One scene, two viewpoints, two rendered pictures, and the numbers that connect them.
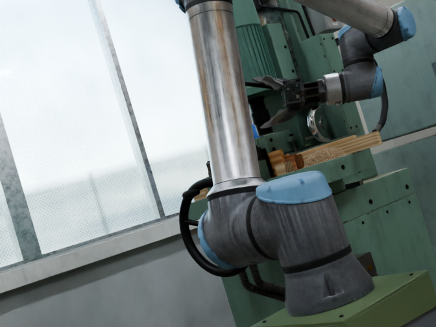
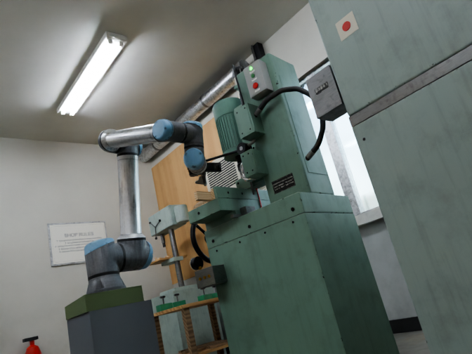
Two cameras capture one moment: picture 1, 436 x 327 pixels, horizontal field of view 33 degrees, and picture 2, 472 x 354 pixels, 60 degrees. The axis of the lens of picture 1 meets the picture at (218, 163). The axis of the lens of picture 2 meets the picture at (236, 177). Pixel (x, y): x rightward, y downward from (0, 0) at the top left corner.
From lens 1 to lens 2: 3.12 m
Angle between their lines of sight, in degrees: 85
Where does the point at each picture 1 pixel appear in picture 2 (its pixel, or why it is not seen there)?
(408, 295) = (79, 303)
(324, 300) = not seen: hidden behind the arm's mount
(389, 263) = (260, 271)
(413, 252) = (289, 264)
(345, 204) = (227, 230)
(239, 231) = not seen: hidden behind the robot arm
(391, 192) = (273, 216)
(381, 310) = (72, 307)
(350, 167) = (204, 212)
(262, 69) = (224, 143)
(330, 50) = (241, 118)
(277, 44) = not seen: hidden behind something
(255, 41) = (220, 128)
